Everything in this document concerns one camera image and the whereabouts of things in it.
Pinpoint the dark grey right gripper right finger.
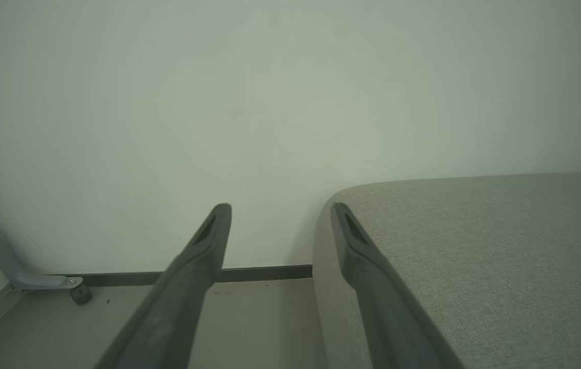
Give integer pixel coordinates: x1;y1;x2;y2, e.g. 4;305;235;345
329;202;466;369

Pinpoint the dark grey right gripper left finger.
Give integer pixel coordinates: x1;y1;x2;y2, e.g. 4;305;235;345
94;203;232;369

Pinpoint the dark grey caster wheel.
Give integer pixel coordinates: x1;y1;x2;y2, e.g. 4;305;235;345
70;284;93;306

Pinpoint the dark grey baseboard strip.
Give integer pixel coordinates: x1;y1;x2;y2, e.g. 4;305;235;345
67;264;313;287

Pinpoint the grey metal support foot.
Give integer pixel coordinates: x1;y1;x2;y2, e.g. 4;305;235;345
0;231;84;292

